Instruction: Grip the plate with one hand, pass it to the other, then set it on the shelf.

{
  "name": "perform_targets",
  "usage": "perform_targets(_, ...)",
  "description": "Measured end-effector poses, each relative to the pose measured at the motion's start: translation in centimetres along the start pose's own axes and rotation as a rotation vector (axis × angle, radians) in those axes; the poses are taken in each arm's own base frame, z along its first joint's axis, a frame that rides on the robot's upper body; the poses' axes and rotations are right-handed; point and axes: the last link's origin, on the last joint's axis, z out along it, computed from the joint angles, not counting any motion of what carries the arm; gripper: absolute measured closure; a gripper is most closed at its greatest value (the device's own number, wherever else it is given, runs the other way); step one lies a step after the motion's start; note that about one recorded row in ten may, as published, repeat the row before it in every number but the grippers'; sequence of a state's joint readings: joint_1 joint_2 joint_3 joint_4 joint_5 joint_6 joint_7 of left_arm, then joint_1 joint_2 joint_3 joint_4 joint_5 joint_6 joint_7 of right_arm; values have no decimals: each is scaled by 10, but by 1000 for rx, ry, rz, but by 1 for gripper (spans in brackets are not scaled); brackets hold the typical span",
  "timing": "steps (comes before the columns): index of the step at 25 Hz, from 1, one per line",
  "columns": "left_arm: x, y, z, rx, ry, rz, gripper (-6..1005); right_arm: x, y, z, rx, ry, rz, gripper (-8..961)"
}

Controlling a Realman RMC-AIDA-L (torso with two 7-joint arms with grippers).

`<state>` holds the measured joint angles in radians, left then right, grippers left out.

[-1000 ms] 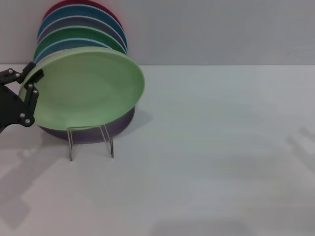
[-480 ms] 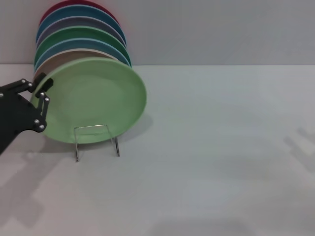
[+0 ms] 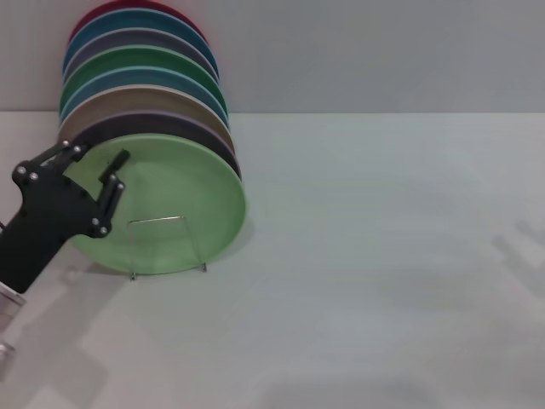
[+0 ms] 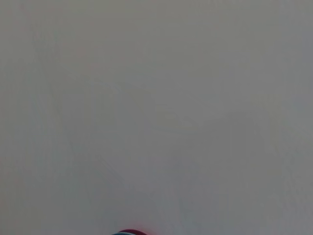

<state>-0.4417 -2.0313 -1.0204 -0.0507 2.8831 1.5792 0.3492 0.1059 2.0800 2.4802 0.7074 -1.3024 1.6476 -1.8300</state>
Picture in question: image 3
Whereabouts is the teal plate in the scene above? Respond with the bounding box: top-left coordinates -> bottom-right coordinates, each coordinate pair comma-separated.
63,8 -> 221,81

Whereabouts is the grey lavender plate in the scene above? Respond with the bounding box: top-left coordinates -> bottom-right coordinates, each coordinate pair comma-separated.
62,28 -> 223,87

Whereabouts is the blue plate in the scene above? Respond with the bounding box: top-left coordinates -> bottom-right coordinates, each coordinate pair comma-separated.
59,65 -> 232,130

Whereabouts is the light green plate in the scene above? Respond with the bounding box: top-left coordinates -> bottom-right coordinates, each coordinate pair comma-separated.
67,133 -> 249,276

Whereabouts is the beige plate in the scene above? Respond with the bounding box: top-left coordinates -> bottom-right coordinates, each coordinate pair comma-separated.
57,84 -> 236,151

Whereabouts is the lilac purple plate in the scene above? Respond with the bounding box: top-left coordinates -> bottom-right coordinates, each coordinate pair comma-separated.
62,109 -> 244,181

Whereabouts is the red plate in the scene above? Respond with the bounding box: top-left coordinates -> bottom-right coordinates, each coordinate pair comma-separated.
67,0 -> 210,44

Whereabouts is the dark green plate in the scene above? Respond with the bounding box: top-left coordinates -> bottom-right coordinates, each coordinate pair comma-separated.
59,45 -> 229,117

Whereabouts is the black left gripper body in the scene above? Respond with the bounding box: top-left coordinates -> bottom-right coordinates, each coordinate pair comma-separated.
0,160 -> 113,296

